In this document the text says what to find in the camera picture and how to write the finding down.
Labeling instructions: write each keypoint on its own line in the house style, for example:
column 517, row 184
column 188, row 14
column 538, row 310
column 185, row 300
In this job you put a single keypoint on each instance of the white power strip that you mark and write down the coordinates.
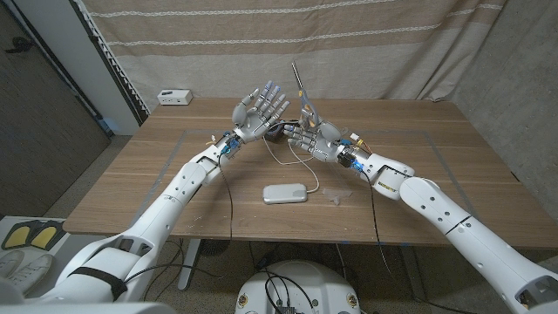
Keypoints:
column 174, row 97

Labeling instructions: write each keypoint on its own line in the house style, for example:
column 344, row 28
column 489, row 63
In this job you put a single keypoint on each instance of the beige striped curtain backdrop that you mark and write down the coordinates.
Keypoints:
column 283, row 43

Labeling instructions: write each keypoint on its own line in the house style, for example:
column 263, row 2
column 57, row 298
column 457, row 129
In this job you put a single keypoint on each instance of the black zigzag frame strip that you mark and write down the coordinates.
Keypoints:
column 111, row 65

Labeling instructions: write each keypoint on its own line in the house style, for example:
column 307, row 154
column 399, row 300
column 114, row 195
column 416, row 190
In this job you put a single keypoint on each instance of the black round floor object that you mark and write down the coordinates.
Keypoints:
column 213, row 247

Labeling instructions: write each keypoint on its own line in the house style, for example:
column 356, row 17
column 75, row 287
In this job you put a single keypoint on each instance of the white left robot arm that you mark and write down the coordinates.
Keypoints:
column 161, row 209

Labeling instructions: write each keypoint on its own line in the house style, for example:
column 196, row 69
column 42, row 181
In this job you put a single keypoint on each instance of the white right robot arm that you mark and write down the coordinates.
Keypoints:
column 457, row 222

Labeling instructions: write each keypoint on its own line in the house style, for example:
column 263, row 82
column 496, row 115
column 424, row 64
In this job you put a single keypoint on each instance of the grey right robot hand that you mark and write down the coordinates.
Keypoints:
column 324, row 144

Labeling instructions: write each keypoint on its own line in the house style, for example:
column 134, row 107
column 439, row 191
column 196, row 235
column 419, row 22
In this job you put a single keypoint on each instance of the silver power bank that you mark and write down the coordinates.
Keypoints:
column 285, row 193

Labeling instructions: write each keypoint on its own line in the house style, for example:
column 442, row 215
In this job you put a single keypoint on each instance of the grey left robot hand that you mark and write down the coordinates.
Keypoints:
column 253, row 122

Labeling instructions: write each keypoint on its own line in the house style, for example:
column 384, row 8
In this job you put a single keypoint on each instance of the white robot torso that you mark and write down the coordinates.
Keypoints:
column 301, row 283

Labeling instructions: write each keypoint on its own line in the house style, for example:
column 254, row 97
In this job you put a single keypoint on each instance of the clear plastic bag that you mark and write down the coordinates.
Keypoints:
column 336, row 194

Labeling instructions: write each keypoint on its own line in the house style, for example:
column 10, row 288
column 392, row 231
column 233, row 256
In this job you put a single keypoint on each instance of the white table leg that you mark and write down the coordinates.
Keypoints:
column 412, row 275
column 188, row 264

